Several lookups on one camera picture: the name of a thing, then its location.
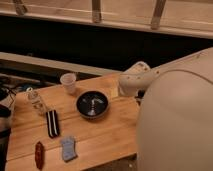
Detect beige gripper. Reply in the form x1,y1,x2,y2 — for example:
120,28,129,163
118,61,155,97

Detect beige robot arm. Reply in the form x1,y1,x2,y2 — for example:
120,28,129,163
118,47,213,171

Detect black round bowl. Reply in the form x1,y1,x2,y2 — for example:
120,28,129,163
76,91,109,119

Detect translucent plastic cup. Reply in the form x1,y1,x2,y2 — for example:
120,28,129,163
60,73,77,94

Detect wooden bracket right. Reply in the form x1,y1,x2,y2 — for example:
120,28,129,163
151,0,166,30

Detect wooden bracket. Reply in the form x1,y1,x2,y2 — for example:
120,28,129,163
151,0,166,30
92,0,101,23
12,0,27,15

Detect wooden bracket middle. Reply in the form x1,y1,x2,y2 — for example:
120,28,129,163
92,0,101,23

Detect black cables at left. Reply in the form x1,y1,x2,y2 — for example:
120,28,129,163
0,78,18,134

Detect wooden bracket left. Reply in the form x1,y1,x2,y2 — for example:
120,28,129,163
12,0,27,15

